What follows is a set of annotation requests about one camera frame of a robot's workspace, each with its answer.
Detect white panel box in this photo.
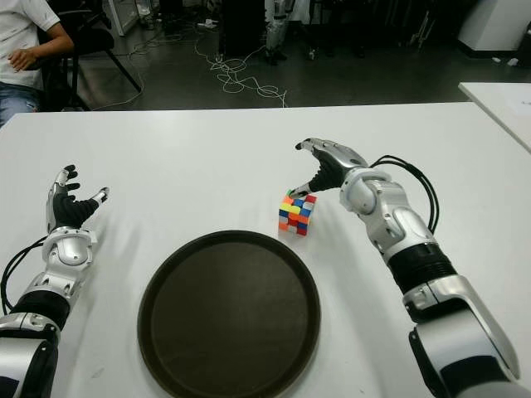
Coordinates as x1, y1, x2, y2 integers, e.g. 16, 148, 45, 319
101, 0, 140, 37

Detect person in white shirt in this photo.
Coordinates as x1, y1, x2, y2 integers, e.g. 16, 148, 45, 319
0, 0, 76, 128

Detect tangled white floor cable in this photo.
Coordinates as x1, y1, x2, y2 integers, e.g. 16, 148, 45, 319
194, 24, 288, 112

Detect dark brown round plate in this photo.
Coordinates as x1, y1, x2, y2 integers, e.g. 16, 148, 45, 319
136, 229, 323, 398

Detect black cabinet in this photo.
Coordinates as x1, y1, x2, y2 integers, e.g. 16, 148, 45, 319
218, 0, 266, 57

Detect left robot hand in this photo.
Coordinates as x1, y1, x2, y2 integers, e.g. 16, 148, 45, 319
43, 164, 111, 233

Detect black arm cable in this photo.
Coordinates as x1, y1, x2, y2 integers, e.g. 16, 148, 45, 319
0, 235, 47, 316
371, 154, 440, 233

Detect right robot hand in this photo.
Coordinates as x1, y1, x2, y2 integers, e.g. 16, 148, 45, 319
289, 138, 370, 197

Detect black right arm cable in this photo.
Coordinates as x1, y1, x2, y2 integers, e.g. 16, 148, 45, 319
371, 154, 440, 233

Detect multicoloured Rubik's cube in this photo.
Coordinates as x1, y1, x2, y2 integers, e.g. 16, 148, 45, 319
277, 188, 319, 237

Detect white cabinet with dark base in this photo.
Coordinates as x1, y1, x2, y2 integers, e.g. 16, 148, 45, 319
455, 0, 531, 59

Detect white side table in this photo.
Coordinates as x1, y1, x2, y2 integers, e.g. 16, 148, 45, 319
458, 81, 531, 153

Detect black office chair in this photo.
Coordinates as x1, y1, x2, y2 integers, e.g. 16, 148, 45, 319
37, 0, 142, 112

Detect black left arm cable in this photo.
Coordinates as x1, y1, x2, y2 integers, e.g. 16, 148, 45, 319
0, 235, 47, 316

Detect metal folding stand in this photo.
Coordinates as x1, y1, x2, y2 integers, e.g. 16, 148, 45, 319
410, 7, 436, 46

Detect silver humanoid robot legs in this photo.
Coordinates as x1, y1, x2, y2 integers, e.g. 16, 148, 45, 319
264, 0, 291, 66

